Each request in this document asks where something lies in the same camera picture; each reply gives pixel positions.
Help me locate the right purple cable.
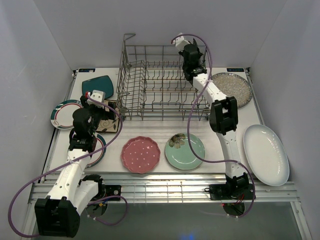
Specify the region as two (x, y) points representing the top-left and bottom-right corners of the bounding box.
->
(172, 33), (256, 219)

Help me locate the teal square plate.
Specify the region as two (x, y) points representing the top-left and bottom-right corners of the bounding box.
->
(81, 75), (114, 100)

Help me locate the right logo sticker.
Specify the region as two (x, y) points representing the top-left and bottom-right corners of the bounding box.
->
(226, 67), (245, 73)

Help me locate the mint green flower plate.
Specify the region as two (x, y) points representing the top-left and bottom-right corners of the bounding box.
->
(164, 132), (203, 171)

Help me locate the left logo sticker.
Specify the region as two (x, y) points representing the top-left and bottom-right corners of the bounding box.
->
(78, 68), (96, 73)

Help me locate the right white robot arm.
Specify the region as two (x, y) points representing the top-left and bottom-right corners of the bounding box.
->
(179, 41), (250, 199)

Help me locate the black square floral plate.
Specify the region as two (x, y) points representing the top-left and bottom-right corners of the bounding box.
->
(193, 38), (199, 49)

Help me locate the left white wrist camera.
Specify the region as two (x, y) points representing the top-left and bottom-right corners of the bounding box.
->
(85, 90), (106, 108)

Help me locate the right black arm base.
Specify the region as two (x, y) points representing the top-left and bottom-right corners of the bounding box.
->
(204, 183), (256, 200)

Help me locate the round plate red teal rim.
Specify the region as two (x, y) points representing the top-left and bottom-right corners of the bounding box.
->
(87, 132), (108, 168)

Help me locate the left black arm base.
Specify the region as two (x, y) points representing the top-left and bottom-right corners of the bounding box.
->
(81, 174), (122, 201)

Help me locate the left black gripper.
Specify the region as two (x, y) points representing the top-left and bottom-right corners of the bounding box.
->
(80, 96), (116, 135)

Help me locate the logo sticker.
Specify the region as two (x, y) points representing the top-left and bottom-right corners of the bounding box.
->
(78, 68), (96, 73)
(226, 67), (245, 73)

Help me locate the cream square flower plate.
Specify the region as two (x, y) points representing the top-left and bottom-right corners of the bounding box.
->
(96, 100), (120, 134)

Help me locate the speckled beige round plate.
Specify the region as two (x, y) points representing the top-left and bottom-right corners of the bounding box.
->
(211, 72), (253, 109)

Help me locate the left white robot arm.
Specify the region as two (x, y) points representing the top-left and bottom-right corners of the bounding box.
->
(34, 90), (117, 238)

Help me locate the white oval platter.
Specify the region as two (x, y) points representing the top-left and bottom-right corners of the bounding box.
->
(243, 124), (290, 187)

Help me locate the pink dotted scalloped plate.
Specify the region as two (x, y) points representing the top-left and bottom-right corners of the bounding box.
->
(120, 136), (161, 174)

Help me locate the grey wire dish rack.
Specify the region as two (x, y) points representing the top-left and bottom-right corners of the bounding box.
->
(116, 33), (210, 121)

